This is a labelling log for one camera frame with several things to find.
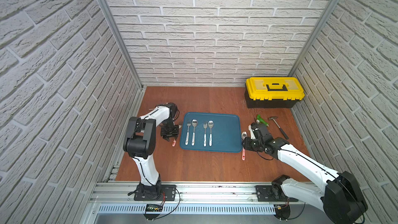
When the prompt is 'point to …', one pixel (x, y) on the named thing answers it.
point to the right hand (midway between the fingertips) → (245, 143)
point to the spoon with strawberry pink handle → (244, 135)
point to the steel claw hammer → (283, 132)
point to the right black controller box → (282, 212)
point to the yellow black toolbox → (274, 92)
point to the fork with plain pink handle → (173, 143)
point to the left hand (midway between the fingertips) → (170, 136)
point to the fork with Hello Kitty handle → (188, 124)
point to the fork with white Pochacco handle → (204, 126)
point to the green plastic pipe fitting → (260, 120)
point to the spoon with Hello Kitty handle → (194, 123)
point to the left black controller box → (152, 208)
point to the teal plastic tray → (218, 131)
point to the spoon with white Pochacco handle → (210, 124)
